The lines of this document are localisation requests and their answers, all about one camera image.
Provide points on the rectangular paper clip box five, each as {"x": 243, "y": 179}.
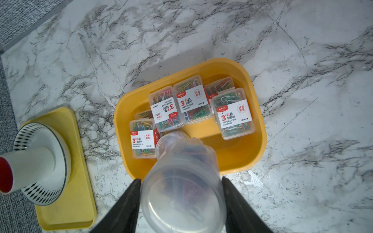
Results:
{"x": 214, "y": 88}

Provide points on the white patterned plate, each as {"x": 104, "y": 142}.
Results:
{"x": 48, "y": 188}

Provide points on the rectangular paper clip box three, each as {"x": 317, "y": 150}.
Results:
{"x": 192, "y": 99}

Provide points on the rectangular paper clip box four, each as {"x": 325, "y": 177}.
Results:
{"x": 232, "y": 113}

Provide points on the yellow plastic storage box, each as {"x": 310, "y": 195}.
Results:
{"x": 233, "y": 155}

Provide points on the white cup red inside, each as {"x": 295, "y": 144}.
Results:
{"x": 21, "y": 168}

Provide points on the clear round paper clip jar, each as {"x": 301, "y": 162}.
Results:
{"x": 183, "y": 192}

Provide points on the yellow flat tray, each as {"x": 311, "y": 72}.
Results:
{"x": 75, "y": 208}

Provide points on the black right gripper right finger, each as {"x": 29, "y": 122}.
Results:
{"x": 241, "y": 217}

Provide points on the rectangular paper clip box two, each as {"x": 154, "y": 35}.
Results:
{"x": 165, "y": 110}

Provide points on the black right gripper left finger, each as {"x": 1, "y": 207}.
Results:
{"x": 123, "y": 216}

